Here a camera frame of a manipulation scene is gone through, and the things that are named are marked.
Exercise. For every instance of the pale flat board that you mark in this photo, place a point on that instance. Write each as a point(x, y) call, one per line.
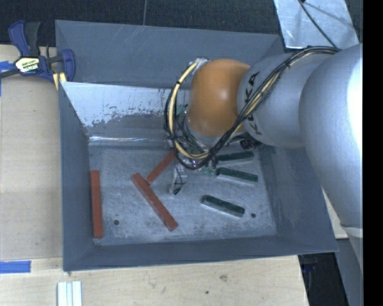
point(28, 158)

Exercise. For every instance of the dark green flat block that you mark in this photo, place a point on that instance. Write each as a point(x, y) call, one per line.
point(237, 174)
point(222, 205)
point(236, 156)

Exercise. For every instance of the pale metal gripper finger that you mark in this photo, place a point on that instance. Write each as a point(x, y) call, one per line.
point(173, 183)
point(183, 175)

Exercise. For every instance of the grey metal bin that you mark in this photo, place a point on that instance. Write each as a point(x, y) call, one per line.
point(121, 56)

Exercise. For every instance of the red-brown flat block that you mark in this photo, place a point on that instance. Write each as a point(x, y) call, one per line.
point(96, 202)
point(154, 201)
point(160, 167)

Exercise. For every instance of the black cylinder on white bracket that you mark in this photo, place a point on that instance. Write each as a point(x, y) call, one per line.
point(249, 143)

